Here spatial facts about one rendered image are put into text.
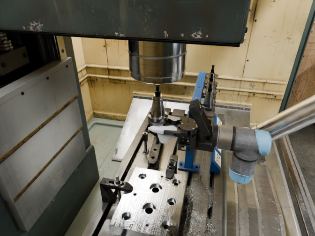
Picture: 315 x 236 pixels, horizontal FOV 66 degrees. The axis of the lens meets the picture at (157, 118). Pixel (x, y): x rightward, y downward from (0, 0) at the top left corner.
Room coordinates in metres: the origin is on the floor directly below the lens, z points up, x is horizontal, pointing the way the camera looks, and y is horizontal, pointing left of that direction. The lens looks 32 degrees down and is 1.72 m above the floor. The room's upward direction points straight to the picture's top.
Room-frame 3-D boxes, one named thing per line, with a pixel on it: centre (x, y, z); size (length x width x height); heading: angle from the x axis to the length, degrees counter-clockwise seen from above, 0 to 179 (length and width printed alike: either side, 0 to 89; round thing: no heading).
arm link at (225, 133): (0.61, -0.20, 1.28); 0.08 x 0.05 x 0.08; 166
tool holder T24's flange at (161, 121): (0.65, 0.00, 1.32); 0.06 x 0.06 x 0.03
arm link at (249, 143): (0.59, -0.28, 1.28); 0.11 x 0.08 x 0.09; 76
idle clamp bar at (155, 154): (0.96, 0.01, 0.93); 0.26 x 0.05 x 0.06; 171
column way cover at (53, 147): (0.76, 0.43, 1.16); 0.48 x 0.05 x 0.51; 166
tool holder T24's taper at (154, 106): (0.65, 0.00, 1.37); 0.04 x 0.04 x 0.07
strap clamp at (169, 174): (0.78, -0.06, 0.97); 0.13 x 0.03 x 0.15; 166
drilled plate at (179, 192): (0.62, 0.02, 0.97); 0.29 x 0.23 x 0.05; 166
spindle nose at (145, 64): (0.65, 0.00, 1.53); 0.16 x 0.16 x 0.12
